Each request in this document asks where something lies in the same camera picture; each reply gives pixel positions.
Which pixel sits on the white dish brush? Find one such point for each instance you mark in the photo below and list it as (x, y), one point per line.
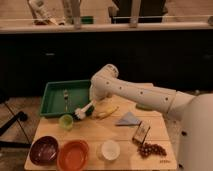
(81, 113)

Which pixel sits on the green object behind arm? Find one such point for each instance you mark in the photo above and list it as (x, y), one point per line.
(143, 107)

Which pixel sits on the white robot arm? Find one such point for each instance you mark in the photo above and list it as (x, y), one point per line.
(194, 112)

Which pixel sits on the green plastic tray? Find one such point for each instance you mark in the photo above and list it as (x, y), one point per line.
(53, 104)

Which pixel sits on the yellow banana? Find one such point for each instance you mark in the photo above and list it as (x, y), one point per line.
(108, 112)

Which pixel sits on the blue folded cloth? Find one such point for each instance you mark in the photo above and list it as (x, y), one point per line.
(128, 119)

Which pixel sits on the small green cup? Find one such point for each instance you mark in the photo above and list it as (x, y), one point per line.
(66, 122)

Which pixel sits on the small dark card box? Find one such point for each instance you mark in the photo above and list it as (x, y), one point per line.
(141, 132)

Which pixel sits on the white plastic cup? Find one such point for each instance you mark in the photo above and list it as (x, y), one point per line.
(109, 150)

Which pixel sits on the bunch of red grapes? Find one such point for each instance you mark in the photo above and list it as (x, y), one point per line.
(148, 149)

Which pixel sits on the orange bowl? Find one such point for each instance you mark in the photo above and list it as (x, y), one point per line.
(73, 156)

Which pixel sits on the dark purple bowl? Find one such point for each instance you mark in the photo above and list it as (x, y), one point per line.
(44, 151)

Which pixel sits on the black tripod stand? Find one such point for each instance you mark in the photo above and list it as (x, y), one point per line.
(19, 117)

